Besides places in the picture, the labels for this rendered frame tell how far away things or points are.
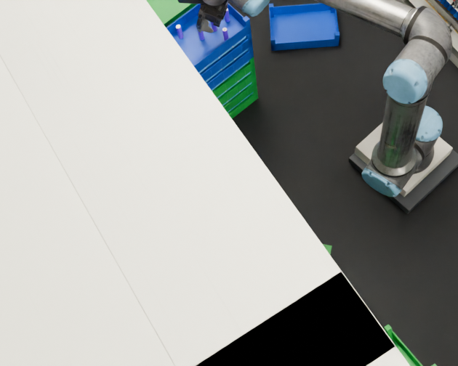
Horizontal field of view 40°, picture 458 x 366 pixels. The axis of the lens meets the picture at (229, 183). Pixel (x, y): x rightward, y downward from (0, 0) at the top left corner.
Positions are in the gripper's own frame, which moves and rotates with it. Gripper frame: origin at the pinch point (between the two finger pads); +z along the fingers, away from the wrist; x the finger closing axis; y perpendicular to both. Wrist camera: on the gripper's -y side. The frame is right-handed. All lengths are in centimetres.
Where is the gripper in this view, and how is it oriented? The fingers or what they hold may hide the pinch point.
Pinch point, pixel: (201, 25)
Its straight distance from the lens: 234.1
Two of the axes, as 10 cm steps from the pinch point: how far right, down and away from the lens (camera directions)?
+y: 9.3, 3.7, 0.3
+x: 3.4, -8.8, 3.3
